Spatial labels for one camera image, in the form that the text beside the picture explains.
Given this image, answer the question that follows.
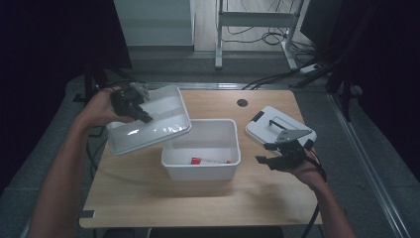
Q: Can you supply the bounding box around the white plastic tray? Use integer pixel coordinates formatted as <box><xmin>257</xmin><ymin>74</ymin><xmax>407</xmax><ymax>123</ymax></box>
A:
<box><xmin>106</xmin><ymin>84</ymin><xmax>193</xmax><ymax>157</ymax></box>

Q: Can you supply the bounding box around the white cabinet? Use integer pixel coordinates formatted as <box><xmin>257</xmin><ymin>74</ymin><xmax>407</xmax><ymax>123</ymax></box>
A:
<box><xmin>113</xmin><ymin>0</ymin><xmax>196</xmax><ymax>48</ymax></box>

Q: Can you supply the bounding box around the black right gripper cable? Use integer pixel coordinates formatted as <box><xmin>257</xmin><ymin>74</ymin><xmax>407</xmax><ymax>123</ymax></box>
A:
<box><xmin>300</xmin><ymin>149</ymin><xmax>329</xmax><ymax>238</ymax></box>

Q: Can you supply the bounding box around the grey metal floor rail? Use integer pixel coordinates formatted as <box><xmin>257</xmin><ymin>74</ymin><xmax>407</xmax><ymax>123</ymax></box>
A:
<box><xmin>19</xmin><ymin>217</ymin><xmax>34</xmax><ymax>238</ymax></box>
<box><xmin>326</xmin><ymin>93</ymin><xmax>413</xmax><ymax>238</ymax></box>

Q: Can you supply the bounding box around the red and silver packet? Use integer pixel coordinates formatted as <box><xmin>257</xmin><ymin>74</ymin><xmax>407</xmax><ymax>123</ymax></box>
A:
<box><xmin>189</xmin><ymin>156</ymin><xmax>234</xmax><ymax>166</ymax></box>

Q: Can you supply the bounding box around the person's left hand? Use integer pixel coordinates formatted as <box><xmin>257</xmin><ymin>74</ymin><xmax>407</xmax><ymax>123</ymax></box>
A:
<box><xmin>78</xmin><ymin>86</ymin><xmax>137</xmax><ymax>129</ymax></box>

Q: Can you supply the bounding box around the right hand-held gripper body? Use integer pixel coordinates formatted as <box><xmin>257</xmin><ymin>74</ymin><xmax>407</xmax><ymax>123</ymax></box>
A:
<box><xmin>267</xmin><ymin>129</ymin><xmax>315</xmax><ymax>172</ymax></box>

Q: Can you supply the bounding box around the black floor socket plate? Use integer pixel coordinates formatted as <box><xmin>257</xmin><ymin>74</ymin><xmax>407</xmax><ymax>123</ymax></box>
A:
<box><xmin>86</xmin><ymin>124</ymin><xmax>107</xmax><ymax>139</ymax></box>

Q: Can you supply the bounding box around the white power strip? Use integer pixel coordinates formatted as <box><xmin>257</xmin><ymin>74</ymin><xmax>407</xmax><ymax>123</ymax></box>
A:
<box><xmin>298</xmin><ymin>62</ymin><xmax>322</xmax><ymax>74</ymax></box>

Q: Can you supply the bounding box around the white metal stand frame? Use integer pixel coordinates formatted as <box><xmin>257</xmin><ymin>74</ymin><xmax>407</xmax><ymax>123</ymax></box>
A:
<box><xmin>214</xmin><ymin>0</ymin><xmax>306</xmax><ymax>70</ymax></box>

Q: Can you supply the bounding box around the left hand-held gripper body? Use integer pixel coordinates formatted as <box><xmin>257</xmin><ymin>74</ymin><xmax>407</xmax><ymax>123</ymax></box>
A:
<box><xmin>110</xmin><ymin>81</ymin><xmax>151</xmax><ymax>117</ymax></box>

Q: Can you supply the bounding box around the tangle of black floor cables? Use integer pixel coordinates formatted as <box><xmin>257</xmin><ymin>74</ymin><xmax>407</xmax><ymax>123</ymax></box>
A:
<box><xmin>221</xmin><ymin>0</ymin><xmax>319</xmax><ymax>58</ymax></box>

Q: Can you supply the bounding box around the white lid with black handle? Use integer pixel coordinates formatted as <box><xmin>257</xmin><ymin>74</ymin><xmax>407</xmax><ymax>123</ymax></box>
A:
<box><xmin>245</xmin><ymin>105</ymin><xmax>318</xmax><ymax>147</ymax></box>

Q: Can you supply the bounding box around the black cable pair on floor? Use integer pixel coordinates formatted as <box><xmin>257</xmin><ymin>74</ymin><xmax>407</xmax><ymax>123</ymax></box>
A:
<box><xmin>242</xmin><ymin>67</ymin><xmax>306</xmax><ymax>91</ymax></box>

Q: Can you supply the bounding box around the white plastic storage box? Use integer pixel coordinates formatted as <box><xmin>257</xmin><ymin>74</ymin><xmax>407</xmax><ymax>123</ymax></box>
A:
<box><xmin>160</xmin><ymin>118</ymin><xmax>242</xmax><ymax>182</ymax></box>

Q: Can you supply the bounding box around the person's right hand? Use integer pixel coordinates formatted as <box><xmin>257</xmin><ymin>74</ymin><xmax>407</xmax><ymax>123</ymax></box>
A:
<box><xmin>286</xmin><ymin>149</ymin><xmax>327</xmax><ymax>192</ymax></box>

